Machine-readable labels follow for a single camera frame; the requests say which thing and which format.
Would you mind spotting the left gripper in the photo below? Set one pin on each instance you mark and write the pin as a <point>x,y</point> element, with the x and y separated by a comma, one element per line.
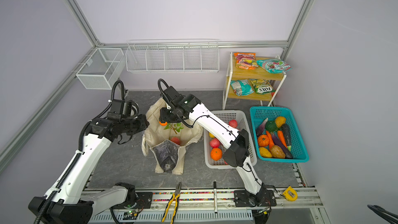
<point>144,123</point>

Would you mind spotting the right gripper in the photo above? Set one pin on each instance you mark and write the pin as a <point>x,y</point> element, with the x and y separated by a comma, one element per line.
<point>165,116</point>

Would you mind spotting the orange tangerine with leaves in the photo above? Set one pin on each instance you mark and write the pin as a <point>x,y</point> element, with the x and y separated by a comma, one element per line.
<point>176,127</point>

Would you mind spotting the red apple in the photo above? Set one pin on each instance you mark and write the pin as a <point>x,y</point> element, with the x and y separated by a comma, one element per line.
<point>214,143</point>
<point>176,140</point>
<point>233,123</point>

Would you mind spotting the cream canvas grocery bag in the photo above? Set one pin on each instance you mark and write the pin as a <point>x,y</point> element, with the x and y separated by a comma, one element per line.
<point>169,156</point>

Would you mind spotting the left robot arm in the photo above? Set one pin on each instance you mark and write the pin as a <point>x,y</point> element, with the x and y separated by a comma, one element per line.
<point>62,203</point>

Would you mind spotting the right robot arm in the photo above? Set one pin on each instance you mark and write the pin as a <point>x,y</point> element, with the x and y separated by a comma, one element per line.
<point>189,110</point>

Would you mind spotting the teal white snack bag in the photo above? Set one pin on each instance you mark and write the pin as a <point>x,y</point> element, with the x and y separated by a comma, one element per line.
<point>242,87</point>

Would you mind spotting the orange snack bag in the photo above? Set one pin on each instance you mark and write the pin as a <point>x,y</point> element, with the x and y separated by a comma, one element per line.
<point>245,61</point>

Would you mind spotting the green Fox's candy bag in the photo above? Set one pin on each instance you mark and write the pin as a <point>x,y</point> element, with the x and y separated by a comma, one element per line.
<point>262,86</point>

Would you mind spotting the teal red snack bag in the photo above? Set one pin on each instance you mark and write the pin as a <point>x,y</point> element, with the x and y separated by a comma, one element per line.
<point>274,66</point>

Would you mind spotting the white plastic fruit basket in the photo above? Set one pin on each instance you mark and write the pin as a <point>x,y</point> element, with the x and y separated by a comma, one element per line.
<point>226,116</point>

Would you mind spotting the orange tangerine front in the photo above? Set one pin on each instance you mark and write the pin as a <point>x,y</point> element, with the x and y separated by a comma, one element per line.
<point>216,154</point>

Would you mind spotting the small white mesh box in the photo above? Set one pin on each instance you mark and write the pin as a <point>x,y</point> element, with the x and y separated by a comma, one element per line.
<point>102,68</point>

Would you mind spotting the yellow black pliers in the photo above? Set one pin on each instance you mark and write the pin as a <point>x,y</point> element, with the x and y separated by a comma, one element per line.
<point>173,200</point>

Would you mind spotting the small orange pumpkin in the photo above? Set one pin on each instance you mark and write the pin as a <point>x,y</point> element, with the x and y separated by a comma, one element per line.
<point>263,140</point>

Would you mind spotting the yellow squash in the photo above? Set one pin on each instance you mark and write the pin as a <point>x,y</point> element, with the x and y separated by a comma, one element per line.
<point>265,153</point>

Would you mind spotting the green bell pepper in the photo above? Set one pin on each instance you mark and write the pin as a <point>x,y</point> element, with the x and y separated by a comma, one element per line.
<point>271,126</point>

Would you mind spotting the teal plastic vegetable basket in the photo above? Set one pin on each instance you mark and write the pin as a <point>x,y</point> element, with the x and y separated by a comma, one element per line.
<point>299,152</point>

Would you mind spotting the wooden two-tier shelf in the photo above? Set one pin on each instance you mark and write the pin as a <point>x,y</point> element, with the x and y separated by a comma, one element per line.
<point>234,73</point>

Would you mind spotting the brown potato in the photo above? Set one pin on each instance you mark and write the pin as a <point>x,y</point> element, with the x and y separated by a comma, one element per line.
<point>277,152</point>

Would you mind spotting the orange carrot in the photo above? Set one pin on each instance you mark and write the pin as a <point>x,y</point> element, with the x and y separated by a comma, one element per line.
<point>281,138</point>

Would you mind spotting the dark green cucumber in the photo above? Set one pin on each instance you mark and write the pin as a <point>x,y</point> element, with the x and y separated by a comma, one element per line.
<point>287,135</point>

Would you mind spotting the purple eggplant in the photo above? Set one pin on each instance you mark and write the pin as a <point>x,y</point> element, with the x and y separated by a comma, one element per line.
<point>278,143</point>

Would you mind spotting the yellow tape measure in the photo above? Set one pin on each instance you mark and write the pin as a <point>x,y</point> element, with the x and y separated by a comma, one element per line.
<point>290,194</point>

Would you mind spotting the black tripod leg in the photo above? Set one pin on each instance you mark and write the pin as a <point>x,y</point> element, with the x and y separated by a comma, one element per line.
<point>384,214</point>

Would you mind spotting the long white wire basket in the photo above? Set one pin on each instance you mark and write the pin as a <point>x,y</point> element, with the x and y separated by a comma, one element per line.
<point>172,55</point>

